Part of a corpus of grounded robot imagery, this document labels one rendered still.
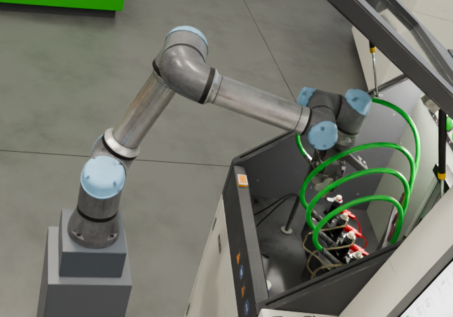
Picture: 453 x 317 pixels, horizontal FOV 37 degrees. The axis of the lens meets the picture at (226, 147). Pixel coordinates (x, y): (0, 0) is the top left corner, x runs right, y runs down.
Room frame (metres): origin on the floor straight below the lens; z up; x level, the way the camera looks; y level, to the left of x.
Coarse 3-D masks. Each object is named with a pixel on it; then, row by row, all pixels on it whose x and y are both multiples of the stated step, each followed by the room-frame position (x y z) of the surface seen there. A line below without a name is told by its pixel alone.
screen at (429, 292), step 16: (448, 256) 1.23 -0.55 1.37; (432, 272) 1.23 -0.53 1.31; (448, 272) 1.20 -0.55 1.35; (416, 288) 1.23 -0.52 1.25; (432, 288) 1.20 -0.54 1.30; (448, 288) 1.17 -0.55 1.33; (400, 304) 1.23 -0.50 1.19; (416, 304) 1.20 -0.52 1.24; (432, 304) 1.16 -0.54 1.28; (448, 304) 1.14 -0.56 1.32
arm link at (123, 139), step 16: (176, 32) 1.64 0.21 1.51; (192, 32) 1.65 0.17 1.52; (192, 48) 1.56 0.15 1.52; (160, 80) 1.59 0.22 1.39; (144, 96) 1.60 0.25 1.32; (160, 96) 1.59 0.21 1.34; (128, 112) 1.61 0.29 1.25; (144, 112) 1.59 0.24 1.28; (160, 112) 1.61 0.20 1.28; (112, 128) 1.64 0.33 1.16; (128, 128) 1.59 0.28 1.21; (144, 128) 1.59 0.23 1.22; (96, 144) 1.62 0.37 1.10; (112, 144) 1.58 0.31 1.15; (128, 144) 1.59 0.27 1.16; (128, 160) 1.58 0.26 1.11
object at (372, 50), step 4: (372, 44) 2.02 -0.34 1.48; (372, 48) 2.02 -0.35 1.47; (372, 52) 2.02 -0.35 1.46; (372, 56) 2.03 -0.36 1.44; (372, 60) 2.03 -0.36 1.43; (376, 76) 2.04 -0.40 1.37; (376, 80) 2.03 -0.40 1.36; (376, 84) 2.03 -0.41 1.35; (376, 88) 2.03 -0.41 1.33; (376, 92) 2.04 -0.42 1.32; (376, 96) 2.03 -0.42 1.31; (380, 96) 2.04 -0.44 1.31
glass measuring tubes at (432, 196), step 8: (448, 168) 1.75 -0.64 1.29; (448, 176) 1.70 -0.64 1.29; (432, 184) 1.74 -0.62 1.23; (448, 184) 1.66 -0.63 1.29; (432, 192) 1.74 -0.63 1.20; (424, 200) 1.74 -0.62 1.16; (432, 200) 1.70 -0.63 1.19; (424, 208) 1.74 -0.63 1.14; (416, 216) 1.74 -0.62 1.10; (424, 216) 1.70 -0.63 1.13; (416, 224) 1.74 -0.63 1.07; (408, 232) 1.74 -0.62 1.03
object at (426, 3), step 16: (400, 0) 4.77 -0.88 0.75; (416, 0) 4.46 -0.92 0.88; (432, 0) 4.47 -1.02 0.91; (448, 0) 4.48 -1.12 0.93; (416, 16) 4.46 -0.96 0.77; (432, 16) 4.48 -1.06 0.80; (448, 16) 4.49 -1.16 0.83; (432, 32) 4.48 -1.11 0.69; (448, 32) 4.49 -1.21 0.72; (368, 48) 5.06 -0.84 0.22; (448, 48) 4.50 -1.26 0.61; (368, 64) 4.90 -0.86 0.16; (384, 64) 4.55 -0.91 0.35; (368, 80) 4.75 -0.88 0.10; (384, 80) 4.46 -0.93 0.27
